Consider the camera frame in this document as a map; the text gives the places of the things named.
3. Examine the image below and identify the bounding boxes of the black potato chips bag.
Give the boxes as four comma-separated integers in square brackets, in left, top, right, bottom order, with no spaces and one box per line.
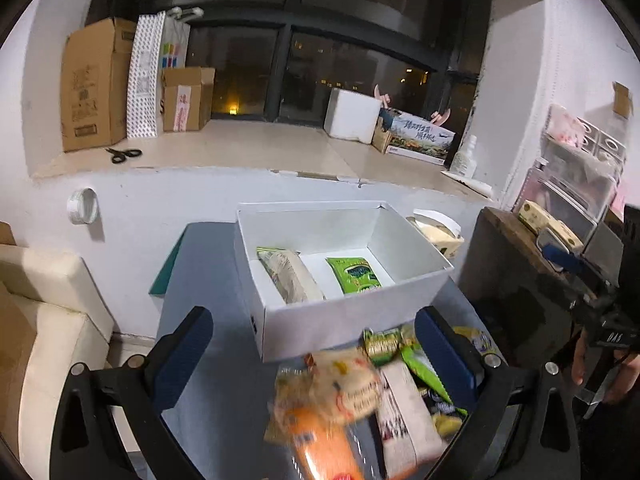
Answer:
[420,387,466,440]

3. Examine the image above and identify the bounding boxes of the green triangular snack packet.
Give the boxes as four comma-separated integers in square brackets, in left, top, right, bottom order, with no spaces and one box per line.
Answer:
[361,323,416,366]

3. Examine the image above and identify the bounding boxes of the beige bread snack pack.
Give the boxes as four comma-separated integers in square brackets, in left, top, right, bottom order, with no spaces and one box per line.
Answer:
[256,247,326,304]

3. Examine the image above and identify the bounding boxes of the yellow green-pea snack bag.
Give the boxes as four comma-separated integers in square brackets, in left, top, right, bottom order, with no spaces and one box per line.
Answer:
[454,326,499,356]

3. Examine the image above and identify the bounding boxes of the beige orange-edged biscuit pack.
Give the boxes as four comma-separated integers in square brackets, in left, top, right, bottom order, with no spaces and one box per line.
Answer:
[376,361,446,479]

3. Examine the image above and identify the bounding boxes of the right hand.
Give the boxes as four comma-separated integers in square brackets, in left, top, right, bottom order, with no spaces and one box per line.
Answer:
[570,330,639,408]

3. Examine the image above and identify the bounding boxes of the blue grey table cloth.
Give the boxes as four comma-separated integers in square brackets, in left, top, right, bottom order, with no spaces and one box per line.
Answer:
[155,221,507,480]

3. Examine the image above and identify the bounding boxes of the white storage box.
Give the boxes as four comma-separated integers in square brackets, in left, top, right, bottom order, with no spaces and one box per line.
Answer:
[234,200,454,362]

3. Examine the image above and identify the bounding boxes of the dark wooden side table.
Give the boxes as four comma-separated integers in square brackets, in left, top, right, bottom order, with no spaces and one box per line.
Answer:
[458,207,579,370]

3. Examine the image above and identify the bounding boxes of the cream sofa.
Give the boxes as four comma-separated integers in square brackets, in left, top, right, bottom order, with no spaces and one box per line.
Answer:
[1,245,114,479]

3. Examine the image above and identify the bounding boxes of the clear drawer organizer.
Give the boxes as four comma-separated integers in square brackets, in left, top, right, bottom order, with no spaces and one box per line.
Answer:
[513,104,629,244]

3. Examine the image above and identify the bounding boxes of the white tape roll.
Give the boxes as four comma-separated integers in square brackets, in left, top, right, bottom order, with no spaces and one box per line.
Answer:
[66,188,99,226]

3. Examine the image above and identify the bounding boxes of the white plastic bottle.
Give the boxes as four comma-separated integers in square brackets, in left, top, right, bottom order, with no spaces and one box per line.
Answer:
[449,134,477,178]

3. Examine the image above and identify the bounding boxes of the black scissors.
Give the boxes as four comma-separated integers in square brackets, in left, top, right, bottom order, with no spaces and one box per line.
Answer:
[106,148,143,165]

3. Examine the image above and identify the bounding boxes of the printed landscape carton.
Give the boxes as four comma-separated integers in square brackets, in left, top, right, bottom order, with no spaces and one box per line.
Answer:
[372,108,456,166]

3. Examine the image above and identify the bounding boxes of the small cardboard box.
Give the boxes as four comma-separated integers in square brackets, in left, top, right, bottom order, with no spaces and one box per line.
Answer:
[162,67,216,132]

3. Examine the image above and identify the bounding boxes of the white foam box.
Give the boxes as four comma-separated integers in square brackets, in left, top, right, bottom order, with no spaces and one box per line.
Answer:
[323,88,382,145]

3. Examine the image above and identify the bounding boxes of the large cardboard box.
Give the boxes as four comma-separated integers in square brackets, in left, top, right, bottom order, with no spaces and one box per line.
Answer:
[61,18,137,153]

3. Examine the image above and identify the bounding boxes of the white dotted paper bag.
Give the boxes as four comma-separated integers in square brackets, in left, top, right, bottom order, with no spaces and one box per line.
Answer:
[126,6,191,139]

